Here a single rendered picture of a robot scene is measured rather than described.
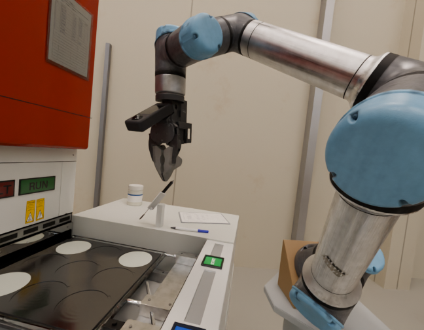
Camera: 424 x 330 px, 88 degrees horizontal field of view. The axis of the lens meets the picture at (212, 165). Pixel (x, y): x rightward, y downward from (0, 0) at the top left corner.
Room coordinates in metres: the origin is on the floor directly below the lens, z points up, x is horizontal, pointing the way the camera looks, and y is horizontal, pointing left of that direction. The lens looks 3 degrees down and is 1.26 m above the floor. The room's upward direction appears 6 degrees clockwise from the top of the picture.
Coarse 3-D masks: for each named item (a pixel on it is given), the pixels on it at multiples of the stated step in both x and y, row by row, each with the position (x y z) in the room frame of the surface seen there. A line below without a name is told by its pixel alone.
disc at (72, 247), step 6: (60, 246) 0.70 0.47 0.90; (66, 246) 0.70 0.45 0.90; (72, 246) 0.71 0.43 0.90; (78, 246) 0.71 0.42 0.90; (84, 246) 0.72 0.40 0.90; (90, 246) 0.72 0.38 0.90; (60, 252) 0.66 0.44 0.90; (66, 252) 0.67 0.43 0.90; (72, 252) 0.67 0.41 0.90; (78, 252) 0.67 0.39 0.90
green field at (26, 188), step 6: (24, 180) 0.63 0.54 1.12; (30, 180) 0.65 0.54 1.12; (36, 180) 0.67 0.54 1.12; (42, 180) 0.69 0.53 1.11; (48, 180) 0.71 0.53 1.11; (24, 186) 0.64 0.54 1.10; (30, 186) 0.65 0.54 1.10; (36, 186) 0.67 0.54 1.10; (42, 186) 0.69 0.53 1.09; (48, 186) 0.71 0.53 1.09; (24, 192) 0.64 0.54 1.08
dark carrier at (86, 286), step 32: (32, 256) 0.62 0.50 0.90; (64, 256) 0.64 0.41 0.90; (96, 256) 0.66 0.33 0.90; (32, 288) 0.49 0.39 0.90; (64, 288) 0.50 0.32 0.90; (96, 288) 0.51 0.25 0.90; (128, 288) 0.53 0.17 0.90; (32, 320) 0.40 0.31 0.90; (64, 320) 0.41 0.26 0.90; (96, 320) 0.42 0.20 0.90
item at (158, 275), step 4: (152, 272) 0.69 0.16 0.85; (156, 272) 0.69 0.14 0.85; (160, 272) 0.69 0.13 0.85; (164, 272) 0.70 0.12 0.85; (168, 272) 0.70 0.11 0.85; (152, 276) 0.69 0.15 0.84; (156, 276) 0.69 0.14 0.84; (160, 276) 0.69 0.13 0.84; (164, 276) 0.69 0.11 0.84; (152, 280) 0.69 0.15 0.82; (156, 280) 0.69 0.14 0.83; (160, 280) 0.69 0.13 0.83
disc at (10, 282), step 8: (16, 272) 0.54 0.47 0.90; (24, 272) 0.54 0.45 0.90; (0, 280) 0.50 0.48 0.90; (8, 280) 0.51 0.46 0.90; (16, 280) 0.51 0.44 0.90; (24, 280) 0.51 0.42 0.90; (0, 288) 0.48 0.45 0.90; (8, 288) 0.48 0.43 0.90; (16, 288) 0.48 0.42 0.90; (0, 296) 0.46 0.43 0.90
